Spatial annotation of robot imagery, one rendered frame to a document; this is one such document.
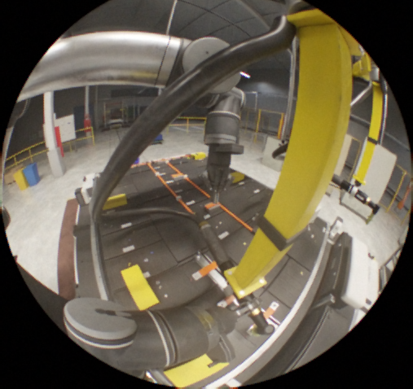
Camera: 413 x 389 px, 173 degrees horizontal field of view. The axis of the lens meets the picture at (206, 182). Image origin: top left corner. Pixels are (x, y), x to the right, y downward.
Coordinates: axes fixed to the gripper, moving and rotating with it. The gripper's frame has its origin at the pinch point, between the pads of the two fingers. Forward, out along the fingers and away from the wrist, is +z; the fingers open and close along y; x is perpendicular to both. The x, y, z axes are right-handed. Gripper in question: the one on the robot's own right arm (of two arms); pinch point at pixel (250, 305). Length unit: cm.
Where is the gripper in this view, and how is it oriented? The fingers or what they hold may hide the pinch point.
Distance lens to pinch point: 42.3
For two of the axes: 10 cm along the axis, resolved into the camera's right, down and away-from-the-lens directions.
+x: 3.8, 4.8, -7.9
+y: -5.4, 8.1, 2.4
